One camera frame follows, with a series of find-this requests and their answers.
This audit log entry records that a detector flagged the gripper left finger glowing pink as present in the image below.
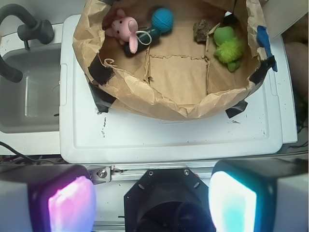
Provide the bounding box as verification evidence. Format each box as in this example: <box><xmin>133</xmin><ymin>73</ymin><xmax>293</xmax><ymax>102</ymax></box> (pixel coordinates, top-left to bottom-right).
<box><xmin>0</xmin><ymin>164</ymin><xmax>96</xmax><ymax>232</ymax></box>

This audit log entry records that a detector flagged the gripper right finger glowing cyan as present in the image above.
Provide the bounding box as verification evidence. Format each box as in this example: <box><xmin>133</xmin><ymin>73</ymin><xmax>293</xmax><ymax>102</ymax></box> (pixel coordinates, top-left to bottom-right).
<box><xmin>209</xmin><ymin>158</ymin><xmax>309</xmax><ymax>232</ymax></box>

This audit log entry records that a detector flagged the green plush animal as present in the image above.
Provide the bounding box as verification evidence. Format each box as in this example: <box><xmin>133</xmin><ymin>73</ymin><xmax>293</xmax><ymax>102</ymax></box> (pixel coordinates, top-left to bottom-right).
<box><xmin>213</xmin><ymin>26</ymin><xmax>243</xmax><ymax>73</ymax></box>

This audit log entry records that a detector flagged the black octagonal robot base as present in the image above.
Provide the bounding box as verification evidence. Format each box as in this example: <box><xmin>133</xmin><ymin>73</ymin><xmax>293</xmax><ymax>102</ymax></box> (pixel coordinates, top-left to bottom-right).
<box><xmin>124</xmin><ymin>168</ymin><xmax>216</xmax><ymax>232</ymax></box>

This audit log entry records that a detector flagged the white plastic bin lid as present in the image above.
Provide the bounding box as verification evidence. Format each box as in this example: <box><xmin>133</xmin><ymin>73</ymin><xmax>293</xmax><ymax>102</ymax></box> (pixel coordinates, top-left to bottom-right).
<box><xmin>59</xmin><ymin>15</ymin><xmax>283</xmax><ymax>164</ymax></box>

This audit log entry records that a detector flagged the grey sink basin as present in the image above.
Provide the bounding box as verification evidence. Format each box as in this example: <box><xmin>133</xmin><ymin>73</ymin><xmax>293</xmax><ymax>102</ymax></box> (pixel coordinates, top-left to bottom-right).
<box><xmin>0</xmin><ymin>43</ymin><xmax>61</xmax><ymax>133</ymax></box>

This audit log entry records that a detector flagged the brown paper bag tray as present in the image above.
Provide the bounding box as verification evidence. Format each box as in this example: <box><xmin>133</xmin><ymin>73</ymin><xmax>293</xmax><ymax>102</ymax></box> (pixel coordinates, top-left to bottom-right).
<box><xmin>73</xmin><ymin>0</ymin><xmax>275</xmax><ymax>121</ymax></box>

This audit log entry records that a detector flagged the blue tape piece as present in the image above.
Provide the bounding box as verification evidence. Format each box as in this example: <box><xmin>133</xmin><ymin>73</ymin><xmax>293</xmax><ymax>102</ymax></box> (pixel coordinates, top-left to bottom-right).
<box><xmin>257</xmin><ymin>25</ymin><xmax>278</xmax><ymax>72</ymax></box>

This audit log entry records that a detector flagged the dark grey faucet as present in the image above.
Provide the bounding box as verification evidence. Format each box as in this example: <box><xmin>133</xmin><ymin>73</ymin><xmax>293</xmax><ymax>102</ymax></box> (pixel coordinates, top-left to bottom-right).
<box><xmin>0</xmin><ymin>3</ymin><xmax>55</xmax><ymax>83</ymax></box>

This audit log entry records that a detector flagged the brown rock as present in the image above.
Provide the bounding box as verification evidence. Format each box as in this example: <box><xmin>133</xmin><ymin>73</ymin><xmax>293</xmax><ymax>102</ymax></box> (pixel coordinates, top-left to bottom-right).
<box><xmin>193</xmin><ymin>19</ymin><xmax>214</xmax><ymax>43</ymax></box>

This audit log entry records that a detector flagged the pink plush bunny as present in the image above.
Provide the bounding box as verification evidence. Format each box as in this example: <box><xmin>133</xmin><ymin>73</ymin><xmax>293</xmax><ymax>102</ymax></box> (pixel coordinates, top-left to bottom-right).
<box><xmin>105</xmin><ymin>9</ymin><xmax>138</xmax><ymax>54</ymax></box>

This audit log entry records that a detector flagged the dark green oblong toy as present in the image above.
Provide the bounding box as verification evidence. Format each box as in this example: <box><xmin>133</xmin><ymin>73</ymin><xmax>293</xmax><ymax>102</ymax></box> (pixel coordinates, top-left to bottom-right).
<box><xmin>123</xmin><ymin>27</ymin><xmax>161</xmax><ymax>57</ymax></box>

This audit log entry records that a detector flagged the blue knitted ball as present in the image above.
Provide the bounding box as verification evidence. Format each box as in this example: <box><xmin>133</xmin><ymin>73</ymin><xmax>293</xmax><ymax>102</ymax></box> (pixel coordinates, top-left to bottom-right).
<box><xmin>151</xmin><ymin>8</ymin><xmax>174</xmax><ymax>33</ymax></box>

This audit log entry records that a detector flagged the aluminium extrusion rail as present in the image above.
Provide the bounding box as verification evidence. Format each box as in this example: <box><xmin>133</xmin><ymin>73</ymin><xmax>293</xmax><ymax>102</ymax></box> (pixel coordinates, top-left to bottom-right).
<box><xmin>86</xmin><ymin>162</ymin><xmax>214</xmax><ymax>185</ymax></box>

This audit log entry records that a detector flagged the thin black cable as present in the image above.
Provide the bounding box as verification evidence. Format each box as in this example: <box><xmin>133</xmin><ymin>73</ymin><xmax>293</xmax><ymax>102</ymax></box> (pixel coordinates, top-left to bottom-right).
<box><xmin>0</xmin><ymin>141</ymin><xmax>61</xmax><ymax>165</ymax></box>

